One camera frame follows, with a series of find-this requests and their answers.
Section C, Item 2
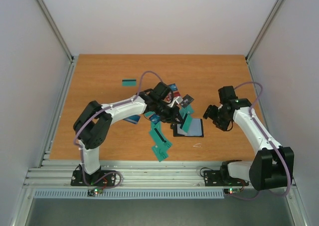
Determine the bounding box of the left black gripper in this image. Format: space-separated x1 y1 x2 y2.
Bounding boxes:
155 100 184 124

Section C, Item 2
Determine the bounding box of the black leather card holder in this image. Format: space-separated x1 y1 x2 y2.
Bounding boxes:
172 118 204 137

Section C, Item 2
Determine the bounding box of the teal card black stripe front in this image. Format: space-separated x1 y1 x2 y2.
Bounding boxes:
178 114 193 133

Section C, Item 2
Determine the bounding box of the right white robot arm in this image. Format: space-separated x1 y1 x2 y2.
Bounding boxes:
203 86 295 195

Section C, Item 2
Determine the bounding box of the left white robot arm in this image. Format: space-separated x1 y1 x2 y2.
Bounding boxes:
73 82 182 185

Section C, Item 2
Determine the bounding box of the red credit card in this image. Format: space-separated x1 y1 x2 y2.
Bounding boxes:
165 91 180 102

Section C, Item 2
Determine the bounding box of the blue card centre pile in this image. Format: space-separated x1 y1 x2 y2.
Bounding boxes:
149 114 160 125

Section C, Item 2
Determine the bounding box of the blue card with logo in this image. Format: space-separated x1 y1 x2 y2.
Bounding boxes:
168 83 178 92

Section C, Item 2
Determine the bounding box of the black credit card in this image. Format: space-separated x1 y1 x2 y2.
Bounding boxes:
180 94 194 108

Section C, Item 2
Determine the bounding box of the dark blue card left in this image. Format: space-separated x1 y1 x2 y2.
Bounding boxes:
124 115 141 124

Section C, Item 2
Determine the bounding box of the teal card near black card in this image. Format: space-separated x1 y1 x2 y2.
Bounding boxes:
179 104 194 118

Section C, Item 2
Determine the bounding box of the teal card far back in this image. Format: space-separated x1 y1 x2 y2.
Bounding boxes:
122 79 137 87

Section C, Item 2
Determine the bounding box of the long teal card with stripe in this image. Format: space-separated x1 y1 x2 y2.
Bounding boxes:
149 123 172 150

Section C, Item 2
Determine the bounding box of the teal VIP card front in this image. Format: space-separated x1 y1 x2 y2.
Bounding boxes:
152 145 168 162

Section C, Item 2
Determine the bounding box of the right small circuit board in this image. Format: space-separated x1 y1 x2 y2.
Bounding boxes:
224 188 242 195

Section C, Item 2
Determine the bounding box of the small circuit board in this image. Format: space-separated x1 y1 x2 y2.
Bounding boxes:
224 188 242 195
87 188 104 197

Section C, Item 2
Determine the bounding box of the left small circuit board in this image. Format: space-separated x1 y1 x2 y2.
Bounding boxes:
87 188 104 197

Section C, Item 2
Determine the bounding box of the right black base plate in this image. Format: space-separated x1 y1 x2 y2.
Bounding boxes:
202 170 249 187

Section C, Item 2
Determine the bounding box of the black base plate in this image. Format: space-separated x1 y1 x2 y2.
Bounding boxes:
202 170 249 187
70 170 118 187

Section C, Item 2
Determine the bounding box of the grey slotted cable duct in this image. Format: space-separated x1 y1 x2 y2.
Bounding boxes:
33 189 224 200

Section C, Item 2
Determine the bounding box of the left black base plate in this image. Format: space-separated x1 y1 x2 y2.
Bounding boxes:
70 170 118 187

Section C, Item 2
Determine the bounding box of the aluminium front rail frame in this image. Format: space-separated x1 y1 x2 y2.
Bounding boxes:
22 160 297 189

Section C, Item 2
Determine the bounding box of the right aluminium corner post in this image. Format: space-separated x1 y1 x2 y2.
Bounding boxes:
245 0 285 64

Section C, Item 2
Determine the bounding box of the aluminium corner post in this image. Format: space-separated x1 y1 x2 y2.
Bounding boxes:
245 0 285 64
35 0 74 63

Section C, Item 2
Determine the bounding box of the left aluminium corner post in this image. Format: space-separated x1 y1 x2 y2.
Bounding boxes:
35 0 74 63

